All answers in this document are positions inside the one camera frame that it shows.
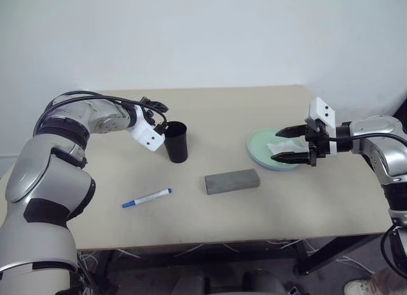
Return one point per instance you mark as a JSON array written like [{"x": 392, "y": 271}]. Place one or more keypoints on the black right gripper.
[{"x": 318, "y": 142}]

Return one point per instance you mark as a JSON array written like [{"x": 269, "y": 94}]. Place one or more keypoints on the grey glasses case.
[{"x": 232, "y": 182}]

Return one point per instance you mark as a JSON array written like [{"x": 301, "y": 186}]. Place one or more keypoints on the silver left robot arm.
[{"x": 47, "y": 187}]

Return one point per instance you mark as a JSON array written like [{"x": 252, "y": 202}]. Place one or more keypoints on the white sneaker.
[{"x": 357, "y": 288}]

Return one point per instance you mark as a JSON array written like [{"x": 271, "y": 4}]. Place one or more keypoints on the black plastic cup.
[{"x": 176, "y": 145}]

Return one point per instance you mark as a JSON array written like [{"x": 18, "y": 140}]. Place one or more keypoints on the light blue plate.
[{"x": 280, "y": 168}]

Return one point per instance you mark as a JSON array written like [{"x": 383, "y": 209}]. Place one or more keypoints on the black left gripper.
[{"x": 152, "y": 116}]

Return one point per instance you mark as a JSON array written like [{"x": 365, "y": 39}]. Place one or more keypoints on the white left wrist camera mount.
[{"x": 147, "y": 134}]

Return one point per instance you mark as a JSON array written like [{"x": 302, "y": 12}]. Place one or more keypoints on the black metal table frame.
[{"x": 334, "y": 253}]

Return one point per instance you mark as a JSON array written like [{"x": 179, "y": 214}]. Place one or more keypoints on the light green plate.
[{"x": 259, "y": 145}]

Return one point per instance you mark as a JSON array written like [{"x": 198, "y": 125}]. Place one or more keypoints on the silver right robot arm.
[{"x": 391, "y": 155}]

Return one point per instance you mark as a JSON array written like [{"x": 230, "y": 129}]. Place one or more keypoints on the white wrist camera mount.
[
  {"x": 322, "y": 112},
  {"x": 147, "y": 134}
]

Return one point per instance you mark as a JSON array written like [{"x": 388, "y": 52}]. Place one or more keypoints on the small black floor object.
[{"x": 293, "y": 290}]

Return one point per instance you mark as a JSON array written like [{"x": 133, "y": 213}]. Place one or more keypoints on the blue and white pen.
[{"x": 146, "y": 198}]

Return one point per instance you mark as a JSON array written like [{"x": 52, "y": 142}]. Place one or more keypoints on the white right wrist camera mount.
[{"x": 322, "y": 112}]

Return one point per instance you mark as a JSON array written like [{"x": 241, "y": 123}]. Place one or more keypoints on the dark purple panel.
[{"x": 401, "y": 117}]

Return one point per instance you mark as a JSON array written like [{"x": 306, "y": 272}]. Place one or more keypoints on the brown trouser leg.
[{"x": 389, "y": 282}]

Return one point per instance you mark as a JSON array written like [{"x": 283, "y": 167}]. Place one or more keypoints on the white lens cloth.
[{"x": 283, "y": 146}]

